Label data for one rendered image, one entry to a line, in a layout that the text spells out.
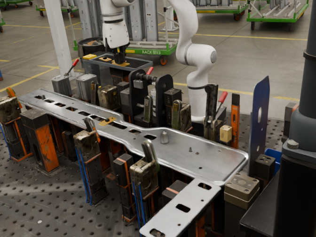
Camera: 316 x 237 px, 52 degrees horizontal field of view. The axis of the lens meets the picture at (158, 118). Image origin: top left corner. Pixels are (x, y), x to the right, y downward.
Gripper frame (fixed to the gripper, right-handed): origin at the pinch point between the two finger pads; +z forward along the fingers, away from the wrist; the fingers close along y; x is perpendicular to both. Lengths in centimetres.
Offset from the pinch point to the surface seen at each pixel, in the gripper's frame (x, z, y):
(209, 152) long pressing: 44, 31, -3
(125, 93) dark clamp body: -12.0, 22.0, -8.4
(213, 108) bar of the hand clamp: 38.3, 18.3, -13.7
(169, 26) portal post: -462, 117, -468
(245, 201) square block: 71, 28, 13
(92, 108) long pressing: -26.5, 29.3, 3.4
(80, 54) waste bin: -262, 66, -118
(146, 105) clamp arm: 4.9, 23.2, -7.4
